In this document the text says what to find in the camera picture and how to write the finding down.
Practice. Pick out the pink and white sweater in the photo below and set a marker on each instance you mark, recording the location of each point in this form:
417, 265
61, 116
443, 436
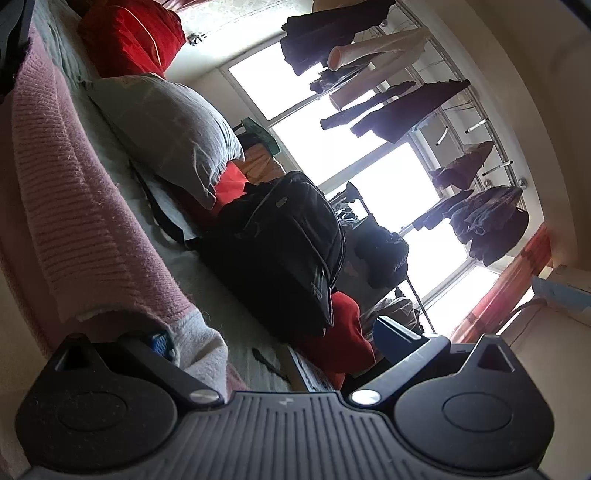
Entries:
83, 207

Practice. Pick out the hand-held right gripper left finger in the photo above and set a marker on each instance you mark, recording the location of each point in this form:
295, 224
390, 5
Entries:
159, 345

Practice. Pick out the red folded quilt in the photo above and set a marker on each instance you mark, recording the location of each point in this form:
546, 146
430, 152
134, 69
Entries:
346, 332

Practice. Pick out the black jacket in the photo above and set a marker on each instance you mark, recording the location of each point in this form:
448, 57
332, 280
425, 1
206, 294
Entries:
383, 258

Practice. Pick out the pink orange curtain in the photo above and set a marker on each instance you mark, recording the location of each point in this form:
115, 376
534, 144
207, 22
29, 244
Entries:
503, 281

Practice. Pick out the patterned orange curtain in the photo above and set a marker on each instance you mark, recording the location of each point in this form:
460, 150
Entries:
198, 4

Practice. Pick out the floor clothes rack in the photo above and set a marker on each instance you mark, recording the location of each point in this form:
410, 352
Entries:
369, 207

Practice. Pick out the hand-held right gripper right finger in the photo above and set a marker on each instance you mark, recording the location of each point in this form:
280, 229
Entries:
392, 337

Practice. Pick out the metal ceiling drying rack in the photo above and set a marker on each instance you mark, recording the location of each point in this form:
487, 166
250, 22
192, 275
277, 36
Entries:
489, 124

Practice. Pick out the red pillow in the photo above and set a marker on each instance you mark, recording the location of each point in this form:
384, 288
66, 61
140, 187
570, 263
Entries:
129, 37

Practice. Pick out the green box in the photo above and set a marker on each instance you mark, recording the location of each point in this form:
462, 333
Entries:
261, 134

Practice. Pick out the blue cover book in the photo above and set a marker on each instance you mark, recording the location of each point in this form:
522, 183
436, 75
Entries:
309, 369

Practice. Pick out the window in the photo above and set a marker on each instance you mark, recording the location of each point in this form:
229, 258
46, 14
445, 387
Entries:
332, 138

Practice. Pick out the orange cloth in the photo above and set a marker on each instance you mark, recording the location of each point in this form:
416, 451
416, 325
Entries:
263, 166

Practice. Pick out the grey pillow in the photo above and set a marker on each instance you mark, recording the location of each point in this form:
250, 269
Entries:
171, 129

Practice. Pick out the black backpack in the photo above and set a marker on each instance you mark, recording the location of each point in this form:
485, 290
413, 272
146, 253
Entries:
277, 249

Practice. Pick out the row of hanging clothes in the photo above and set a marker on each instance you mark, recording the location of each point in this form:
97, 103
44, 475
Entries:
406, 110

